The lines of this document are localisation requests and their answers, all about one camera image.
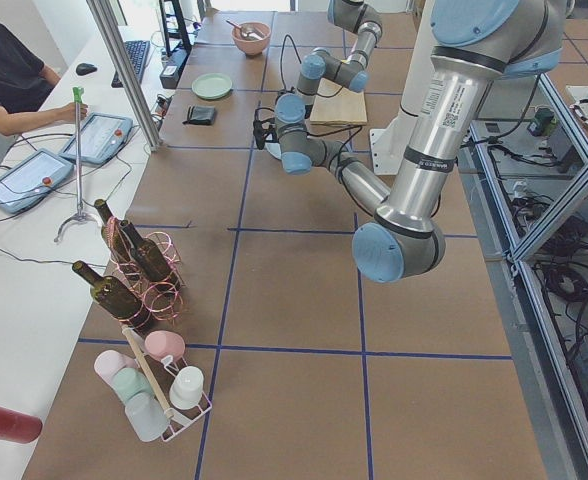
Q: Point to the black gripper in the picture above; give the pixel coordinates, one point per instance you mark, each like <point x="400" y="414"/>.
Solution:
<point x="275" y="135"/>

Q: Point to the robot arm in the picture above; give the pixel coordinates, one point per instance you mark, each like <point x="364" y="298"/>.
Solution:
<point x="350" y="71"/>
<point x="476" y="43"/>

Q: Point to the light green plate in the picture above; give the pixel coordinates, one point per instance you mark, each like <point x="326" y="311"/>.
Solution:
<point x="212" y="86"/>

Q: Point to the folded grey cloth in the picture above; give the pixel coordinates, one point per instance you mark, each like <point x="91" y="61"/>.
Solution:
<point x="200" y="115"/>

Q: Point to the bamboo cutting board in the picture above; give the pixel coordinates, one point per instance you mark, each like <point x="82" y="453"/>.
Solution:
<point x="338" y="106"/>

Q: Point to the pink bowl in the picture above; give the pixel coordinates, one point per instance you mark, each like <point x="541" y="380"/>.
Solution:
<point x="252" y="47"/>

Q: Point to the metal scoop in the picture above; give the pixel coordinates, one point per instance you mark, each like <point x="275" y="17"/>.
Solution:
<point x="245" y="32"/>

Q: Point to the black keyboard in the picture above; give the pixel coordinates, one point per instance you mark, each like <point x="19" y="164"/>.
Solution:
<point x="138" y="51"/>

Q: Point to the far teach pendant tablet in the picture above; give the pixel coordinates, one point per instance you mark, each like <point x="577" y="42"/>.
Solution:
<point x="101" y="137"/>

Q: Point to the teach pendant tablet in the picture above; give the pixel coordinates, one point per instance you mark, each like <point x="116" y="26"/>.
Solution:
<point x="101" y="137"/>
<point x="26" y="184"/>

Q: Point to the dark wine bottle upper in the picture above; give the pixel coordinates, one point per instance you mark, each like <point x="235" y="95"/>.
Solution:
<point x="150" y="259"/>

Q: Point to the dark wine bottle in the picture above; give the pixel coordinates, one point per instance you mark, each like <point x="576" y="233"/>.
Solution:
<point x="111" y="233"/>
<point x="150" y="259"/>
<point x="116" y="298"/>

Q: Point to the black computer mouse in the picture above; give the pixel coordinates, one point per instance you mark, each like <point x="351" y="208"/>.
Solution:
<point x="83" y="69"/>

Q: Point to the dark wine bottle lower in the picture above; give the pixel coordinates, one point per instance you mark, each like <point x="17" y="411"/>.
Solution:
<point x="116" y="298"/>

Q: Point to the near teach pendant tablet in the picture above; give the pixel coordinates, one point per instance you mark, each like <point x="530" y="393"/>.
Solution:
<point x="26" y="184"/>

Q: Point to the pink cup on rack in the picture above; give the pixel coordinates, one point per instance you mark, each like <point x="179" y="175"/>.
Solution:
<point x="162" y="343"/>

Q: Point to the person in black shirt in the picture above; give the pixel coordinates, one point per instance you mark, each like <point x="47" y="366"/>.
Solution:
<point x="25" y="84"/>

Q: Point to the white cup on rack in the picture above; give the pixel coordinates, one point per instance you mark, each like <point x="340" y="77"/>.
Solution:
<point x="187" y="388"/>

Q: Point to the pale pink cup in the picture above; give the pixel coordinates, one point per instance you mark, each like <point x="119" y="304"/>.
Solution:
<point x="109" y="362"/>

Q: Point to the pale green cup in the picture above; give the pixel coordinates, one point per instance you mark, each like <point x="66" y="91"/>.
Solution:
<point x="129" y="382"/>

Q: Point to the pale blue cup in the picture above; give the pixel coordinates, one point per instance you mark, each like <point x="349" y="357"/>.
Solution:
<point x="146" y="416"/>

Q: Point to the red bottle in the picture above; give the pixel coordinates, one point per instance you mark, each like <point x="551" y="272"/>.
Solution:
<point x="19" y="427"/>

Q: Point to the copper wire bottle rack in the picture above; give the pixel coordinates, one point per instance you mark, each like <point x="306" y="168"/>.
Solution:
<point x="165" y="306"/>

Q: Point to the aluminium frame post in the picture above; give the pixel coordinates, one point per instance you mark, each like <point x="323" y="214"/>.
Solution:
<point x="107" y="24"/>

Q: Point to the white wire cup rack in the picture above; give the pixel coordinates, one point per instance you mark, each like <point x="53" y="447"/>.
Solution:
<point x="161" y="375"/>

